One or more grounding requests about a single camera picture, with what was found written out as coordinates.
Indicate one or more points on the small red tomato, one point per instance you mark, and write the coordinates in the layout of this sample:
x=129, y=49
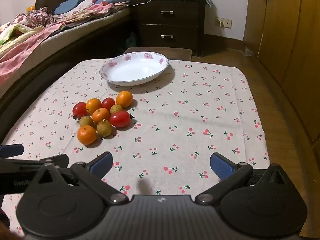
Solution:
x=79, y=109
x=108, y=103

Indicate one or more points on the large red tomato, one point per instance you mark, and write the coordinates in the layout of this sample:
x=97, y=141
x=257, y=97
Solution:
x=120, y=119

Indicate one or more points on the dark wooden nightstand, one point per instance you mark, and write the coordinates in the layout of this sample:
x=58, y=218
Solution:
x=170, y=30

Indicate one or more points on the wooden wardrobe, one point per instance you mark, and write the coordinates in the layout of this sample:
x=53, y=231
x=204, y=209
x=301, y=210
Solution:
x=287, y=42

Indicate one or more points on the yellow green quilt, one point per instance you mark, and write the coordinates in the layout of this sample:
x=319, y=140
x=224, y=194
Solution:
x=12, y=31

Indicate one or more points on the dark nightstand drawer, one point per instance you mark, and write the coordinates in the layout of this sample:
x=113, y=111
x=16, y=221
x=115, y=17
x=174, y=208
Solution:
x=167, y=38
x=167, y=15

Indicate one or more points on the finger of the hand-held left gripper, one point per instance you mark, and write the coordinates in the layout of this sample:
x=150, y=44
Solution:
x=11, y=150
x=25, y=163

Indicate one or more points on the bed with blankets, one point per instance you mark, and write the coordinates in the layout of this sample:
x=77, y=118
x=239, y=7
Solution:
x=62, y=60

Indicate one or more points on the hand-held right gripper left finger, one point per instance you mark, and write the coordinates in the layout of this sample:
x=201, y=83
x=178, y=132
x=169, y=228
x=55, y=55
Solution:
x=101, y=165

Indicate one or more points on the red patterned cloth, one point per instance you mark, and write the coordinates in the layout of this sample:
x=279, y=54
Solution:
x=35, y=17

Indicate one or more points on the bed with pink blanket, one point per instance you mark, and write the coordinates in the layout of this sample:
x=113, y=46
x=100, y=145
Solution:
x=82, y=33

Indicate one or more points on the white wall outlet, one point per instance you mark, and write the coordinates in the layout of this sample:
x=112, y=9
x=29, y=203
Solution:
x=223, y=22

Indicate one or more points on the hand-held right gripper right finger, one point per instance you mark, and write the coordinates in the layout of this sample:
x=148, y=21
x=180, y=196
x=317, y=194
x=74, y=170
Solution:
x=221, y=166

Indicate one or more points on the cherry print tablecloth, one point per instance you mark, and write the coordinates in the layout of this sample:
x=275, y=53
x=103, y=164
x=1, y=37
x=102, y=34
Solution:
x=175, y=105

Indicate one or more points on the pink floral blanket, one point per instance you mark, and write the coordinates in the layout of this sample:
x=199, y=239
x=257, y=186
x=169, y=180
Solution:
x=22, y=52

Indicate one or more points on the cream floral sheet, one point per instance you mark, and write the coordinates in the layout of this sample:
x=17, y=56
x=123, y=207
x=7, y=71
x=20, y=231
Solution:
x=85, y=11

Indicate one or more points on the white floral rim plate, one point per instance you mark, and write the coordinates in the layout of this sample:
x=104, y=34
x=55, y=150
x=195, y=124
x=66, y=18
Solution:
x=135, y=70

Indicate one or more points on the orange mandarin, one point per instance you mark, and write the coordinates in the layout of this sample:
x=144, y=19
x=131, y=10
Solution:
x=124, y=99
x=101, y=115
x=87, y=135
x=93, y=105

